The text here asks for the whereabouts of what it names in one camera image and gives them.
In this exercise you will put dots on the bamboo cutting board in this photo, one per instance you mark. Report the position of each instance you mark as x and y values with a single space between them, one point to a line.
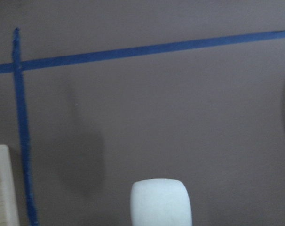
8 205

